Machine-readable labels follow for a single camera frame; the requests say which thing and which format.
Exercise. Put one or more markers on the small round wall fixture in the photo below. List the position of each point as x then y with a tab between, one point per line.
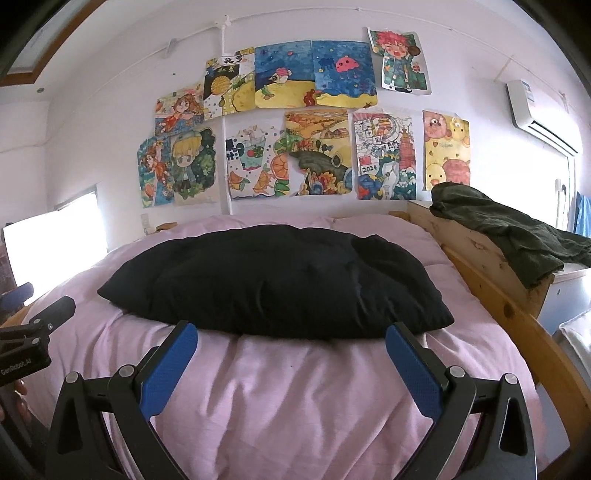
39	90

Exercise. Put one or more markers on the pink yellow round animals drawing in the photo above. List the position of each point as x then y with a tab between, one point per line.
445	147

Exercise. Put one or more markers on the brown framed panel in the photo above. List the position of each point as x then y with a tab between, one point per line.
51	50

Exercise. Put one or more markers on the white air conditioner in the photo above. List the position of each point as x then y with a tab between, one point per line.
540	115

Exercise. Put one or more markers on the white cabinet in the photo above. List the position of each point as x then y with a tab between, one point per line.
570	295

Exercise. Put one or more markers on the white cloth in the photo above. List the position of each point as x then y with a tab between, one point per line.
575	341

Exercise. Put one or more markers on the drink and orange slices drawing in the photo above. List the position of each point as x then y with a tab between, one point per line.
251	157

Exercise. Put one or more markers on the pink jellyfish sea drawing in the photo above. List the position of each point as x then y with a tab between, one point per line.
344	69

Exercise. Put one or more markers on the white vertical wall pipe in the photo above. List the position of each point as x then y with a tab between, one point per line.
224	37

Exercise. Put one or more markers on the white wall outlet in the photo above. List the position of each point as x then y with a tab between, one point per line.
147	224

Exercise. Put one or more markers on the brown-haired girl drawing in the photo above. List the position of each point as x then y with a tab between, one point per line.
178	110

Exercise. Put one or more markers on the blond boy and girl drawing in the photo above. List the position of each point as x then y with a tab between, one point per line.
184	161

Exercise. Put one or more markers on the blue sea fish drawing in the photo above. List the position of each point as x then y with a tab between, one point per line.
281	69

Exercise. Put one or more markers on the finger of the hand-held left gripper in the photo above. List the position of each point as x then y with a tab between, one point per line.
18	293
51	314

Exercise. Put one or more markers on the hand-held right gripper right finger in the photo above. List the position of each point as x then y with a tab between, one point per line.
413	374

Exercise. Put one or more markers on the blue hanging cloth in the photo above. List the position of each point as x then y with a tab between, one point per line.
582	212

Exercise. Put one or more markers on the person's left hand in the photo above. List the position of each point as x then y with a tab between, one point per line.
21	388

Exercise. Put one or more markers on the red-haired character drawing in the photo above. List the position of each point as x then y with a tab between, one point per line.
399	60

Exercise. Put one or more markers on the bright window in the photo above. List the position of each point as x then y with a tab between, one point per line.
55	244

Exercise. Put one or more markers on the black padded garment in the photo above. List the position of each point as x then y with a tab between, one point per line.
277	281

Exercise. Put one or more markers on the yellow moon drawing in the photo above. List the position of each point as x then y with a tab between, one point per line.
231	92

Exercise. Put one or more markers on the dark green clothing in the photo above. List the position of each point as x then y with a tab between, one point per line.
508	235

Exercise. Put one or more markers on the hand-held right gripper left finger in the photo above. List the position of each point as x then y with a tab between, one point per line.
171	369

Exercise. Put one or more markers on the yellow fields landscape drawing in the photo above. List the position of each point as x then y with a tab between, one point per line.
318	147

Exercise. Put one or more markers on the tower and dragon drawing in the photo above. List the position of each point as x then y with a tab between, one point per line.
383	152

